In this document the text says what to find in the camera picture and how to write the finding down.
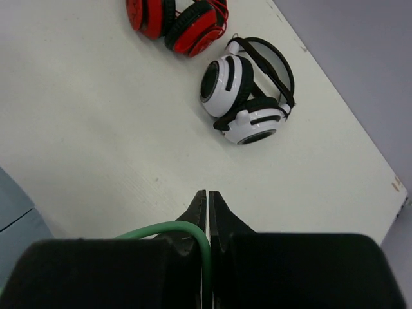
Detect white black headphones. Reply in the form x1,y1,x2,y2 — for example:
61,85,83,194
200,37,295,145

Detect red black headphones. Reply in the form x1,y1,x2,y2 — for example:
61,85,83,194
125,0,229,57

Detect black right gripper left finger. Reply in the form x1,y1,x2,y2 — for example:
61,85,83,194
1,190,207,308

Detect light blue over-ear headphones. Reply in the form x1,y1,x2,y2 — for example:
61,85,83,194
0,170,53,286

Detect green headphone cable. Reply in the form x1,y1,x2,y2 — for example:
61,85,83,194
112,192,214,309

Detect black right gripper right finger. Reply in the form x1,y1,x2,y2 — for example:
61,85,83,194
209,191,407,308

